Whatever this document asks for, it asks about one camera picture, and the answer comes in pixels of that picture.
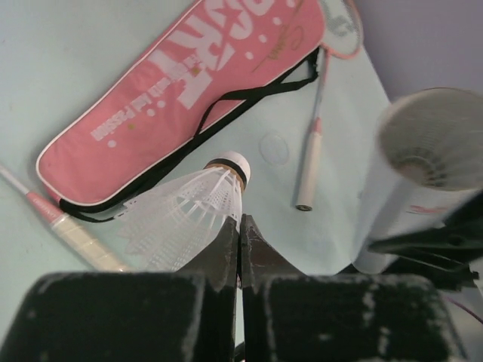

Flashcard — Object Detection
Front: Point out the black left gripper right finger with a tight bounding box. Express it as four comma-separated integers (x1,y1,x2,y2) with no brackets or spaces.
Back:
239,215,467,361

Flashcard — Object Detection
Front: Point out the pink racket bag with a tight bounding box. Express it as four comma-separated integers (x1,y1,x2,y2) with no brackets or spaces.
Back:
35,1,326,221

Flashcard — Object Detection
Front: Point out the white shuttlecock tube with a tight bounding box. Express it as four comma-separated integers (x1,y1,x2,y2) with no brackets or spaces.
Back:
352,87,483,275

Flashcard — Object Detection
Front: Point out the pink racket right side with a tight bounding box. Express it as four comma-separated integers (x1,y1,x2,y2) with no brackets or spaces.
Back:
293,0,365,212

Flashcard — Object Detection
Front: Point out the white shuttlecock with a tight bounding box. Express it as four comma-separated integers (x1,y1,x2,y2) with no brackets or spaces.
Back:
117,151,251,272
378,92,482,191

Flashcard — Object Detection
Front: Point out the clear tube lid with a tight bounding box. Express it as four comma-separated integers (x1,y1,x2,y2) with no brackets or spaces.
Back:
259,132,290,166

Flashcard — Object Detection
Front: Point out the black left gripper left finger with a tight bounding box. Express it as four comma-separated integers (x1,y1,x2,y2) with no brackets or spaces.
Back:
1,219,238,361

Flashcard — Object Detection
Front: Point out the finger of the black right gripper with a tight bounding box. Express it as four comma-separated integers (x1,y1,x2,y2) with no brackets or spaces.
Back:
368,193,482,290

